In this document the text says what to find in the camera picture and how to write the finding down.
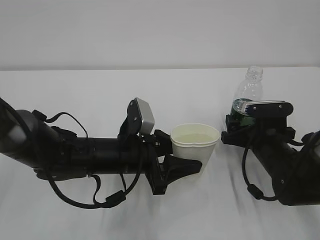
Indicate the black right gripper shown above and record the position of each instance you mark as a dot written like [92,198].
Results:
[259,129]

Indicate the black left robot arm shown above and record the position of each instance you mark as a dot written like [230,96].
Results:
[31,138]

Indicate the white paper cup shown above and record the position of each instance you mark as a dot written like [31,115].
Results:
[194,141]

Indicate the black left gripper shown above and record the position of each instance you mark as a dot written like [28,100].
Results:
[160,175]

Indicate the clear plastic water bottle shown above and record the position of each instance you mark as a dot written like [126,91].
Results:
[250,89]

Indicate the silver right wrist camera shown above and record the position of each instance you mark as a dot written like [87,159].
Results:
[267,109]

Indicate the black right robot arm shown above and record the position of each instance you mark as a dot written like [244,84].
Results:
[294,167]

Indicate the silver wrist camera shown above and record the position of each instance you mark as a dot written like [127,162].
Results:
[140,117]
[267,109]

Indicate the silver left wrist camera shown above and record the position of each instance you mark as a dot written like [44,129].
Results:
[140,117]

